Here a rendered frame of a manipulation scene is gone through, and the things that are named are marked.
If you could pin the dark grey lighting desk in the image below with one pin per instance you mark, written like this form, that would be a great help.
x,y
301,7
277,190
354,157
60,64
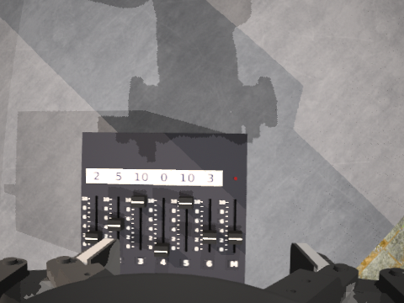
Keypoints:
x,y
169,174

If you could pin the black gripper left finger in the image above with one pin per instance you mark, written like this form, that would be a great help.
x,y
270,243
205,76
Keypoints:
x,y
17,283

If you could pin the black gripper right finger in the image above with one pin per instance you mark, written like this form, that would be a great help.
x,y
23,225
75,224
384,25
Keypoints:
x,y
321,286

